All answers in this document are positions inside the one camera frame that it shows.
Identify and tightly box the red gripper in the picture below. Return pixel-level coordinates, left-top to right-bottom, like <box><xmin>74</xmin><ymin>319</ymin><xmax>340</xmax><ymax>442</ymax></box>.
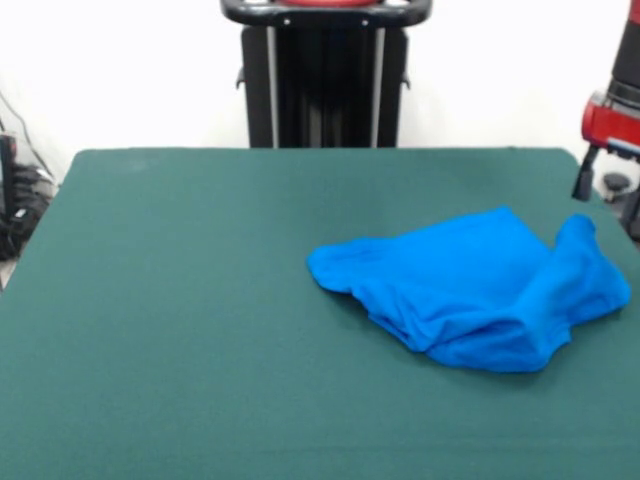
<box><xmin>571</xmin><ymin>89</ymin><xmax>640</xmax><ymax>202</ymax></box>

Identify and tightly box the blue laundry garment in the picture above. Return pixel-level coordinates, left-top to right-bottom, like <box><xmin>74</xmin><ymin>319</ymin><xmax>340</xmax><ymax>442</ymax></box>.
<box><xmin>305</xmin><ymin>204</ymin><xmax>632</xmax><ymax>375</ymax></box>

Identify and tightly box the grey chair base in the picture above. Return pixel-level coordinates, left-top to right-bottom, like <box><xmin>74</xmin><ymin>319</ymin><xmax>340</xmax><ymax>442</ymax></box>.
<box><xmin>599</xmin><ymin>172</ymin><xmax>640</xmax><ymax>236</ymax></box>

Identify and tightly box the black equipment pile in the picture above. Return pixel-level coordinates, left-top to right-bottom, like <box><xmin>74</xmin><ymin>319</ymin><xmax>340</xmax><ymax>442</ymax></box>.
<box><xmin>0</xmin><ymin>132</ymin><xmax>59</xmax><ymax>261</ymax></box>

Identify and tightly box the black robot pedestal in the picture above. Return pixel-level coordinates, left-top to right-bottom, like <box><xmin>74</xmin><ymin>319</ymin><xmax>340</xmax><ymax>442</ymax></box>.
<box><xmin>219</xmin><ymin>0</ymin><xmax>432</xmax><ymax>149</ymax></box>

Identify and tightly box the grey wall cable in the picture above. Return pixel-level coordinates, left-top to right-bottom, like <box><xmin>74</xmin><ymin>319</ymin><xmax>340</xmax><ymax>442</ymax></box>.
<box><xmin>0</xmin><ymin>89</ymin><xmax>56</xmax><ymax>181</ymax></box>

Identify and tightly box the dark green table cloth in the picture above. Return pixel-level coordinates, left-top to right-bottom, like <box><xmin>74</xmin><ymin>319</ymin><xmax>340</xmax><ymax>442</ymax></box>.
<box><xmin>0</xmin><ymin>146</ymin><xmax>640</xmax><ymax>480</ymax></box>

